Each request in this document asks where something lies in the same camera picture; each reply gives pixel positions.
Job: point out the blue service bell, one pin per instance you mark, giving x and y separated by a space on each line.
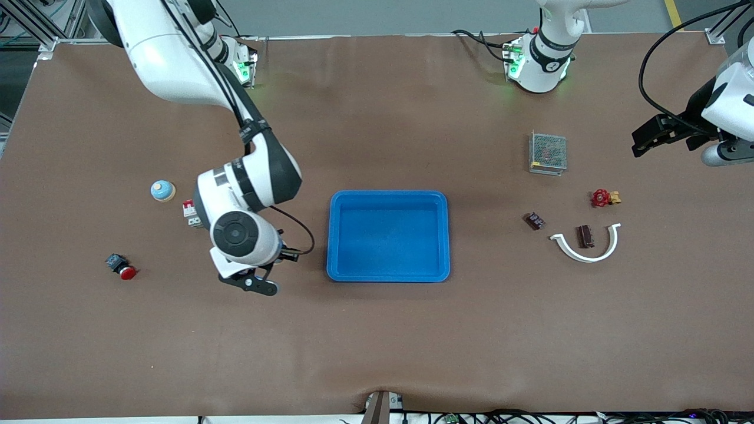
162 191

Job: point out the brown capacitor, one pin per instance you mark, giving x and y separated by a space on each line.
585 236

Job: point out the black printed capacitor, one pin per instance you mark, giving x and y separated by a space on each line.
535 221

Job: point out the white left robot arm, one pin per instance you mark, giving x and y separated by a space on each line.
551 59

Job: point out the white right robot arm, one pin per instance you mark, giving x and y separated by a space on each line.
171 65

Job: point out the white red circuit breaker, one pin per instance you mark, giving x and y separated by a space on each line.
189 219

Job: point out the blue plastic tray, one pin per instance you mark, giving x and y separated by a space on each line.
389 235

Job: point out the metal mesh power supply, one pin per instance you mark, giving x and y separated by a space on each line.
548 152

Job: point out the red mushroom push button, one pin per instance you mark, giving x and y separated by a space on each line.
121 266

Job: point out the white curved plastic clamp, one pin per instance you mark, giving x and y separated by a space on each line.
586 258

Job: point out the grey metal mount bracket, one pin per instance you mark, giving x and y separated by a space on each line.
380 409

